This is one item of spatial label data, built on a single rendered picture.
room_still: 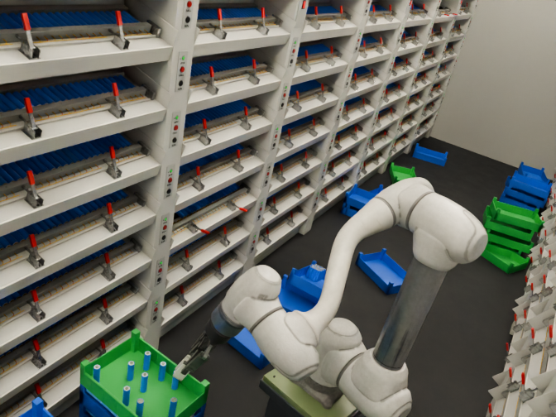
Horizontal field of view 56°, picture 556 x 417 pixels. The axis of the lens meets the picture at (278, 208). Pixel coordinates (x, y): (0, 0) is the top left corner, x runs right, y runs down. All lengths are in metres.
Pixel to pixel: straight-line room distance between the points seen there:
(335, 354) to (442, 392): 0.83
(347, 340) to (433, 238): 0.52
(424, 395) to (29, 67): 1.95
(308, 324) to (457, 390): 1.38
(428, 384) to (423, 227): 1.17
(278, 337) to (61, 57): 0.82
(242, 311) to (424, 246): 0.53
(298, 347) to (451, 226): 0.52
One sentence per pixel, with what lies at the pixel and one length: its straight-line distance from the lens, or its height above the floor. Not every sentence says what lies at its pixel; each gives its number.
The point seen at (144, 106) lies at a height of 1.08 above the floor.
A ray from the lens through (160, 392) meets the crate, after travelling 1.60.
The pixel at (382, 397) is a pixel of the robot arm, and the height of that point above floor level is 0.44.
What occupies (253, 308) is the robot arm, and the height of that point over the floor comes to 0.81.
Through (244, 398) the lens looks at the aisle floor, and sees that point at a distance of 2.16.
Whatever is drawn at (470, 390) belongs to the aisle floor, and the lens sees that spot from 2.59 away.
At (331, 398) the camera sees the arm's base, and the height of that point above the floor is 0.24.
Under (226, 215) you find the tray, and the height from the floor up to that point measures 0.51.
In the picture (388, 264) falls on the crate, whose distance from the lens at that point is 3.17.
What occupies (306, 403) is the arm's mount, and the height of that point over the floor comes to 0.22.
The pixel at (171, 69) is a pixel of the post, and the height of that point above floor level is 1.19.
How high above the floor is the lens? 1.62
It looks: 28 degrees down
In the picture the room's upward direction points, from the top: 13 degrees clockwise
